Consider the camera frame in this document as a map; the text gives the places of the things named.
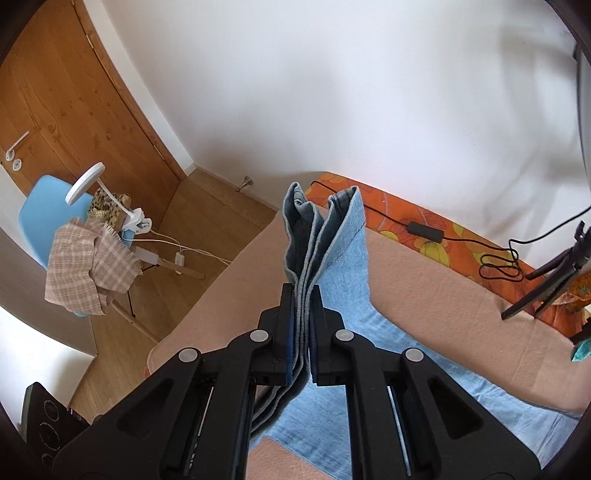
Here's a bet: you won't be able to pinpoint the orange patterned scarf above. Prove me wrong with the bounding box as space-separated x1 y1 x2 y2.
551 272 591 363

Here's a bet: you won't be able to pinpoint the beige cloth mat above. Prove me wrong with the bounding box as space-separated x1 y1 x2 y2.
147 210 591 480

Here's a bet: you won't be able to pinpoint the white power cable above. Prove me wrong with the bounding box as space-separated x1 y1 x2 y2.
122 231 234 266

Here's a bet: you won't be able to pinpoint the leopard print fabric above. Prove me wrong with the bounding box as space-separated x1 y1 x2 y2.
88 188 132 222

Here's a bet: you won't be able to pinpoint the white clip lamp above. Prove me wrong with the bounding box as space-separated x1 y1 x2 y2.
65 162 153 236

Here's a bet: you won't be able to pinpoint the black cable with inline switch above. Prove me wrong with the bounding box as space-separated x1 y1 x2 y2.
309 181 585 281

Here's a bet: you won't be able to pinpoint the light blue chair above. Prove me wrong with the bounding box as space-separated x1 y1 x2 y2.
18 174 206 344

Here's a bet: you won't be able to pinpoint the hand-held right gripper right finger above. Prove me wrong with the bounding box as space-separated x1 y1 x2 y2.
308 285 541 480

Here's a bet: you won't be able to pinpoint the silver door handle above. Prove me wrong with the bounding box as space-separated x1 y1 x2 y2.
6 130 31 158

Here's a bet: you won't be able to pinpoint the black flat device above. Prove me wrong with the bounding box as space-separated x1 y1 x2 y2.
23 382 88 467

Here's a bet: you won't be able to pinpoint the orange floral tablecloth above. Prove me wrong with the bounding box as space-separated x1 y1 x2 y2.
305 172 591 342

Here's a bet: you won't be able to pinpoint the light blue denim pants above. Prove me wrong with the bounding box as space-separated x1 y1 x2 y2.
252 181 583 478

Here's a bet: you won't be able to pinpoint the white ring light on tripod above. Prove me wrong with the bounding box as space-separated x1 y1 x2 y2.
501 28 591 321

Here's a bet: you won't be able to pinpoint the beige checked cloth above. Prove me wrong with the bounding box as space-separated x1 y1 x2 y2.
45 220 143 316

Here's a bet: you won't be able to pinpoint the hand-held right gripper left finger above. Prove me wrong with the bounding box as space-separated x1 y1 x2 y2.
52 282 296 480

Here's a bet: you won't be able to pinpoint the wooden door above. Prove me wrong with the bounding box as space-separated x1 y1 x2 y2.
0 0 188 208

